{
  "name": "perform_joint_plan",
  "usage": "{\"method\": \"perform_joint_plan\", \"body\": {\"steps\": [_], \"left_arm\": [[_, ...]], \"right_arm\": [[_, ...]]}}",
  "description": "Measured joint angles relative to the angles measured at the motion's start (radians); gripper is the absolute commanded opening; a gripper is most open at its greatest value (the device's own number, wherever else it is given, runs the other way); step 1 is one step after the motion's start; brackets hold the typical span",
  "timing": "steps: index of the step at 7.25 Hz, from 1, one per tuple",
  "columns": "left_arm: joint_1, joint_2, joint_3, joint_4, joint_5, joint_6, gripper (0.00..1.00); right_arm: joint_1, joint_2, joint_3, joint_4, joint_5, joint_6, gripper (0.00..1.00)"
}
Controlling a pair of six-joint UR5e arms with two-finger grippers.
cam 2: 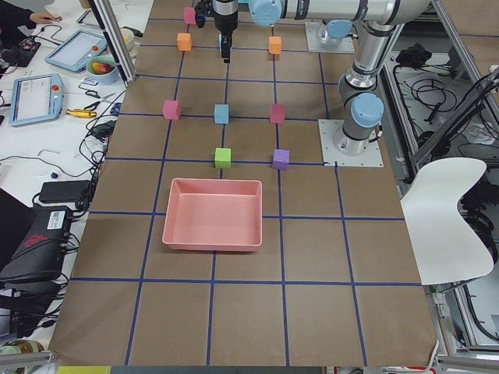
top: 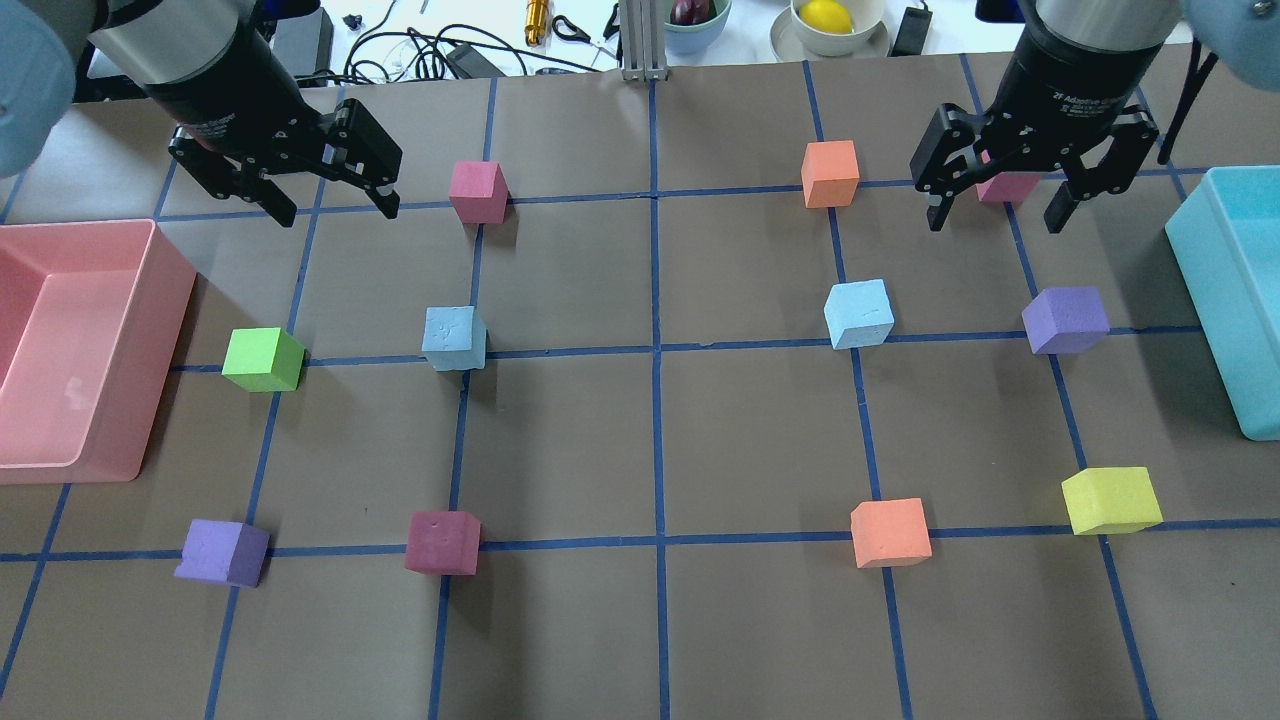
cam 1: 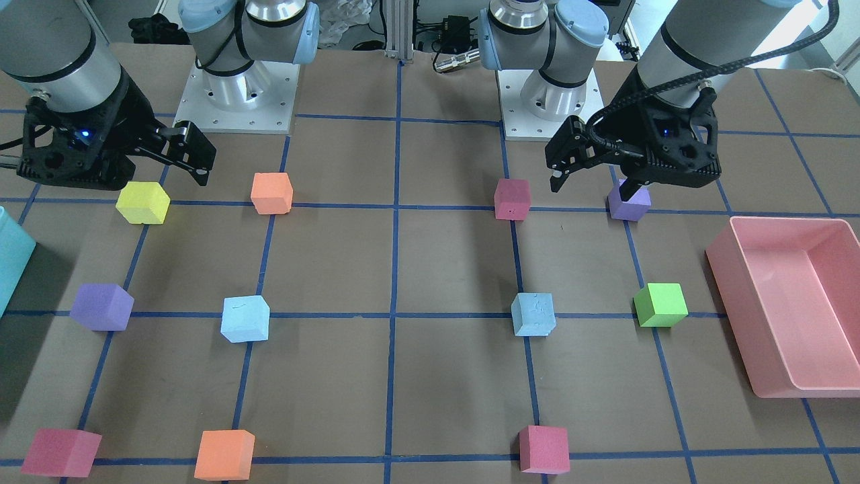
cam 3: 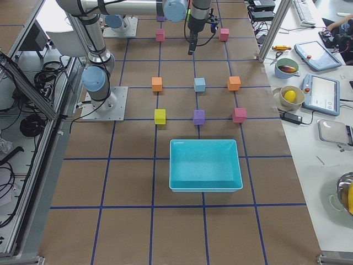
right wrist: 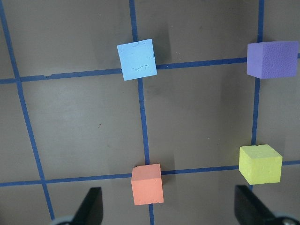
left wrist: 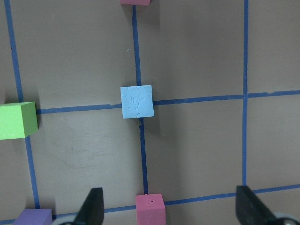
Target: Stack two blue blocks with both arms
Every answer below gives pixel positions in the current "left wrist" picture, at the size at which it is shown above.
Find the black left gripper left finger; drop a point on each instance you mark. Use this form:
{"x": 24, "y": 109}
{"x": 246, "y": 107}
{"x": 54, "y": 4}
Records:
{"x": 92, "y": 210}

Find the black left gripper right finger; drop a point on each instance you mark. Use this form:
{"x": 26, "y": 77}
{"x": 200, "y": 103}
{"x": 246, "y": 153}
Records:
{"x": 250, "y": 210}

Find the light blue foam block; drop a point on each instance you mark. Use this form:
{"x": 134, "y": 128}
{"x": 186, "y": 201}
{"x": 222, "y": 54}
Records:
{"x": 137, "y": 101}

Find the pink foam block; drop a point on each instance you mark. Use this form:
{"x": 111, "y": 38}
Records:
{"x": 150, "y": 209}
{"x": 135, "y": 2}

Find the purple foam block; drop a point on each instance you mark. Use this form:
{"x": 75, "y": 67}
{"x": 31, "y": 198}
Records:
{"x": 34, "y": 217}

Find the lime green foam block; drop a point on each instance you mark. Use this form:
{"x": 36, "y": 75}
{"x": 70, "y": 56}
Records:
{"x": 17, "y": 120}

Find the pink foam block far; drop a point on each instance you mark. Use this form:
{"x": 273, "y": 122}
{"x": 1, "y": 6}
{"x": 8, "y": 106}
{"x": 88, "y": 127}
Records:
{"x": 135, "y": 2}

